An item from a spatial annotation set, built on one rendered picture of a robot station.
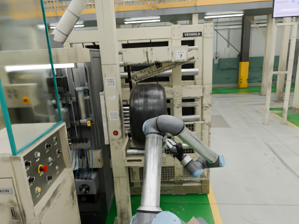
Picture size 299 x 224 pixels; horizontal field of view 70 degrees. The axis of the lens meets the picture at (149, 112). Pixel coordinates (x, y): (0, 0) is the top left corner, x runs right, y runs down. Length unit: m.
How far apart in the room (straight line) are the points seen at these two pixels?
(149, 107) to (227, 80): 9.89
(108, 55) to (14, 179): 1.09
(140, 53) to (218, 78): 9.43
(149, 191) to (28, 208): 0.64
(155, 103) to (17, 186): 1.03
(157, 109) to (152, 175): 0.55
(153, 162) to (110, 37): 1.04
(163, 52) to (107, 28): 0.55
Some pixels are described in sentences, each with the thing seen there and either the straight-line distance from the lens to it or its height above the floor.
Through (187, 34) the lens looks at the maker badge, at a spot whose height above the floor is 1.89.
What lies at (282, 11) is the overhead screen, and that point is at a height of 2.43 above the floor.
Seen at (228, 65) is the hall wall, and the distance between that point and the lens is 11.38.
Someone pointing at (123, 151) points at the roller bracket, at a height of 0.93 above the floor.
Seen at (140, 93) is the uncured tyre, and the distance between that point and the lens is 1.74.
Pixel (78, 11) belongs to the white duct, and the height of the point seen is 2.13.
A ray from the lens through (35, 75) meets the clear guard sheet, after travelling 1.45.
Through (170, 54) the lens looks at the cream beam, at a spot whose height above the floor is 1.71.
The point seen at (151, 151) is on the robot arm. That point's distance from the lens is 1.36.
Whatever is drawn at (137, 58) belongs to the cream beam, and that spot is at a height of 1.69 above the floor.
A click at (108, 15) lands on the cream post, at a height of 2.02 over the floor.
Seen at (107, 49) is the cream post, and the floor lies 1.78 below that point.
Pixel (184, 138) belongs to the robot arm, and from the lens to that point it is 1.43.
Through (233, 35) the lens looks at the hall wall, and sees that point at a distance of 11.49.
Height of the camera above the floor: 1.71
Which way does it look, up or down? 15 degrees down
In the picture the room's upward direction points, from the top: 3 degrees counter-clockwise
